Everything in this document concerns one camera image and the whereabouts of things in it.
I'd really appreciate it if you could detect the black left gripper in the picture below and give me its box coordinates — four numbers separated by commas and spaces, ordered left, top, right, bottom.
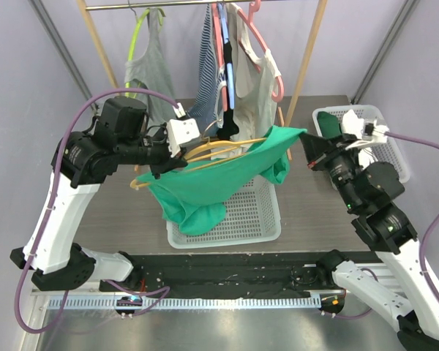
117, 122, 189, 180

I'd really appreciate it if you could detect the green tank top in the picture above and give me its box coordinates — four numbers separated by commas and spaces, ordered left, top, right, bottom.
136, 126, 306, 236

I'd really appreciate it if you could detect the yellow plastic hanger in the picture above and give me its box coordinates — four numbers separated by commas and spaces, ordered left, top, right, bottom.
129, 118, 268, 190

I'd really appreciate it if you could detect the grey tank top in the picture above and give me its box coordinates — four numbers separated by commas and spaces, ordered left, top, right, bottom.
124, 7, 176, 125

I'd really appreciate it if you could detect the lime green hanger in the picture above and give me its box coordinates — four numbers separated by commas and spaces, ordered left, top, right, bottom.
124, 6, 166, 99

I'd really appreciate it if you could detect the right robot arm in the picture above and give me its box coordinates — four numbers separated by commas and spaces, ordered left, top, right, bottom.
301, 133, 439, 350

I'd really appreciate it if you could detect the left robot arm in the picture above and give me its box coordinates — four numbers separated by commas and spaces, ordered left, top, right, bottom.
10, 96, 187, 292

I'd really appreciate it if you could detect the blue striped tank top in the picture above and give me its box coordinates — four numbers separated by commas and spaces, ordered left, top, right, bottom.
189, 5, 218, 132

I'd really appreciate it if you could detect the white tank top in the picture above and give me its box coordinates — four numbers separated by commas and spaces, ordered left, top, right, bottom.
225, 3, 277, 141

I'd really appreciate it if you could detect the black tank top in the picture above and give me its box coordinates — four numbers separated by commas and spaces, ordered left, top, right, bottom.
216, 39, 240, 140

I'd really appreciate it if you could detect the light blue hanger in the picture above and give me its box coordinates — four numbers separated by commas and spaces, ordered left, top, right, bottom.
217, 2, 235, 110

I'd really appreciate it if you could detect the pink hanger with striped top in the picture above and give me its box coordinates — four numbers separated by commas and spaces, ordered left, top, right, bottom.
211, 3, 228, 112

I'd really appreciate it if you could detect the folded dark green garment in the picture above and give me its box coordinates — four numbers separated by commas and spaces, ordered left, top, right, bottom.
317, 111, 342, 139

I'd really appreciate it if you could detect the white basket with folded clothes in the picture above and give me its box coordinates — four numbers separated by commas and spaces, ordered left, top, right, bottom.
312, 105, 411, 186

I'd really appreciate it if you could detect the folded white printed garment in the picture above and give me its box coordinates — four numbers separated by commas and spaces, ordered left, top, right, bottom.
341, 108, 380, 162

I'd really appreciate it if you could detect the white plastic laundry basket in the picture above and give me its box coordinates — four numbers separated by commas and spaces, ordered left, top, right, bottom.
166, 175, 281, 250

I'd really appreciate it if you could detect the wooden clothes rack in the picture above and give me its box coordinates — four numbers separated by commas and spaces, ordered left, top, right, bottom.
76, 0, 329, 173

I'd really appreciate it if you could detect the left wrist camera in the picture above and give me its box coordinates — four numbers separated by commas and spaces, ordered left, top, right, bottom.
166, 103, 200, 158

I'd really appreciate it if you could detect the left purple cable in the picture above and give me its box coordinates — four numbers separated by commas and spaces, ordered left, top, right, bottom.
13, 88, 180, 334

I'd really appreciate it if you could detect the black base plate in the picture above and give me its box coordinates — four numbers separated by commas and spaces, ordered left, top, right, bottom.
98, 252, 385, 299

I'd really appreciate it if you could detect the white slotted cable duct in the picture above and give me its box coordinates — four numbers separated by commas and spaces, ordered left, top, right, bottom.
64, 294, 321, 311

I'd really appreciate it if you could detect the aluminium rail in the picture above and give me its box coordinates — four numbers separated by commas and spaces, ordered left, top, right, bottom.
29, 263, 404, 296

